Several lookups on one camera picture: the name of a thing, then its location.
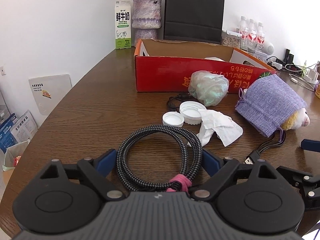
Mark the water bottle middle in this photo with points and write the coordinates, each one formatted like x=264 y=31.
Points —
x=252 y=36

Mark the large white jar lid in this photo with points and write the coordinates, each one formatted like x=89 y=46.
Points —
x=190 y=111

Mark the black paper bag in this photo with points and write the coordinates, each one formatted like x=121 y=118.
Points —
x=193 y=20

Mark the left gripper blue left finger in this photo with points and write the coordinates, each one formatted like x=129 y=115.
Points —
x=105 y=163

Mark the white charging cable puck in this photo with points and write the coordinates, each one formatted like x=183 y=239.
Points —
x=301 y=82

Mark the white round speaker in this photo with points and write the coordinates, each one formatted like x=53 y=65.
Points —
x=268 y=48

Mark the water bottle right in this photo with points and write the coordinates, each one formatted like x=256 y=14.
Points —
x=260 y=36

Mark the purple ceramic vase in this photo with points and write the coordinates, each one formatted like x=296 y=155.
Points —
x=146 y=18

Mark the seed storage jar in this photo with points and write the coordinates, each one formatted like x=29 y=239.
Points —
x=230 y=39

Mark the red cardboard box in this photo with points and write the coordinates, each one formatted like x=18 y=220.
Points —
x=167 y=66

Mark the clear plastic bottle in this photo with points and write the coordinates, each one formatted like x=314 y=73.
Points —
x=214 y=59

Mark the purple fabric pouch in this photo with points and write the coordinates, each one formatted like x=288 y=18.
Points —
x=268 y=103

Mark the yellow white plush toy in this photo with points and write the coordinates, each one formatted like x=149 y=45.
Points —
x=298 y=119

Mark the plastic bag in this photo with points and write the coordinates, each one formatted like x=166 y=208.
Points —
x=208 y=88

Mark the milk carton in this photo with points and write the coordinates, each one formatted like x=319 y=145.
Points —
x=122 y=19

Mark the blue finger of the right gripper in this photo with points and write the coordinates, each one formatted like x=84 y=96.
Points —
x=310 y=145

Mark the medium white lid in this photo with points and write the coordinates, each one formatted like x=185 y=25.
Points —
x=173 y=119

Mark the blue paper packages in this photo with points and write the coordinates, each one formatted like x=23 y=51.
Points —
x=15 y=130

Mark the cardboard trash box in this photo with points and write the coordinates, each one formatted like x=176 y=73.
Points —
x=11 y=159

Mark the water bottle left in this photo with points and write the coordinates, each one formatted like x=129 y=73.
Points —
x=243 y=29

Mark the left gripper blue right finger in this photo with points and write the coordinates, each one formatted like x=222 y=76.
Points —
x=211 y=163

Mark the water bottle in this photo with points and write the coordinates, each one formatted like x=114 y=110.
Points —
x=252 y=36
x=260 y=36
x=243 y=29

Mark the white tissue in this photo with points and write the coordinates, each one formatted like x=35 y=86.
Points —
x=225 y=128

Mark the white power adapter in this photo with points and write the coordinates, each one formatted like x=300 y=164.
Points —
x=312 y=76

